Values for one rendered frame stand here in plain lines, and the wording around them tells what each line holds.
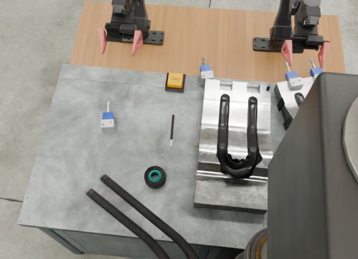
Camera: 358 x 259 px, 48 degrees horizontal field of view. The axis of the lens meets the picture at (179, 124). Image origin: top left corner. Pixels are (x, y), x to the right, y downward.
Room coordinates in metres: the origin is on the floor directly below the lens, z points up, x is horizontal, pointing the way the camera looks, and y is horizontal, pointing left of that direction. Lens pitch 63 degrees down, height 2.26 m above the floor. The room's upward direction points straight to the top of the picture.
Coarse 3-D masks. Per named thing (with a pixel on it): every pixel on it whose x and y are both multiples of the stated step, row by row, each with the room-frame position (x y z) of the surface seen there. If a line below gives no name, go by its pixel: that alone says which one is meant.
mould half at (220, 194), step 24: (216, 96) 0.81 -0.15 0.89; (240, 96) 0.81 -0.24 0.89; (264, 96) 0.81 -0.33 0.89; (216, 120) 0.70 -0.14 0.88; (240, 120) 0.70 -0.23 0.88; (264, 120) 0.70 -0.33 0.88; (216, 144) 0.58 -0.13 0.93; (240, 144) 0.59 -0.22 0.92; (264, 144) 0.59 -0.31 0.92; (216, 168) 0.51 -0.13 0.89; (264, 168) 0.49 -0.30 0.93; (216, 192) 0.43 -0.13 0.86; (240, 192) 0.43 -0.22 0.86; (264, 192) 0.43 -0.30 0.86
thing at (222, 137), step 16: (224, 96) 0.81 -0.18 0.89; (224, 112) 0.74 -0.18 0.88; (256, 112) 0.74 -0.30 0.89; (224, 128) 0.67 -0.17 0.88; (256, 128) 0.67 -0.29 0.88; (224, 144) 0.59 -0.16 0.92; (256, 144) 0.59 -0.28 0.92; (224, 160) 0.54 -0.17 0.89; (240, 160) 0.52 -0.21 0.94; (256, 160) 0.52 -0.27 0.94; (240, 176) 0.48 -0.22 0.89
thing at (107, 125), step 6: (108, 102) 0.81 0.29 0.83; (108, 108) 0.78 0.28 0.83; (102, 114) 0.75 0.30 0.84; (108, 114) 0.75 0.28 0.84; (102, 120) 0.72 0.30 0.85; (108, 120) 0.72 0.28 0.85; (102, 126) 0.69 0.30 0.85; (108, 126) 0.69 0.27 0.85; (114, 126) 0.70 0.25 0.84; (102, 132) 0.69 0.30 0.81; (108, 132) 0.69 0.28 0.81; (114, 132) 0.69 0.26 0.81
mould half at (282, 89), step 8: (304, 80) 0.90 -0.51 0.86; (312, 80) 0.90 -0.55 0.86; (280, 88) 0.86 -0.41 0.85; (288, 88) 0.86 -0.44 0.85; (304, 88) 0.86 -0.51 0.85; (280, 96) 0.83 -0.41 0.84; (288, 96) 0.83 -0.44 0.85; (304, 96) 0.83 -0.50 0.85; (288, 104) 0.79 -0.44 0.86; (296, 104) 0.79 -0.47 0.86; (288, 112) 0.75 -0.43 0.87; (296, 112) 0.74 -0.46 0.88
